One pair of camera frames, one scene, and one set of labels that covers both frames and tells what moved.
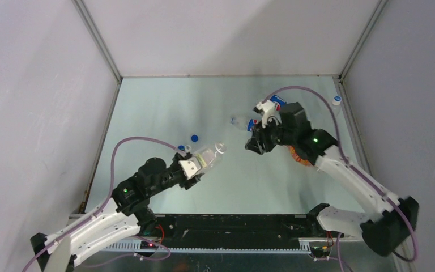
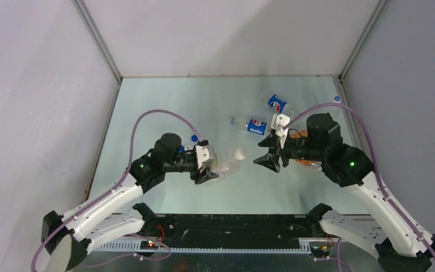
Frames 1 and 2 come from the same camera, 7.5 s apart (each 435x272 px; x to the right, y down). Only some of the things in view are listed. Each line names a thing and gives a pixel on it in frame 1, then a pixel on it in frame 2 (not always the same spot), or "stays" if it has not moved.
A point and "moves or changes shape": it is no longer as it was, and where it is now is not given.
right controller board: x=320 y=251 stays
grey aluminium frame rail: x=402 y=258 stays
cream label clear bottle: x=205 y=157 moves or changes shape
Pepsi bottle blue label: x=275 y=98 stays
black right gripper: x=254 y=144 to x=269 y=161
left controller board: x=148 y=245 stays
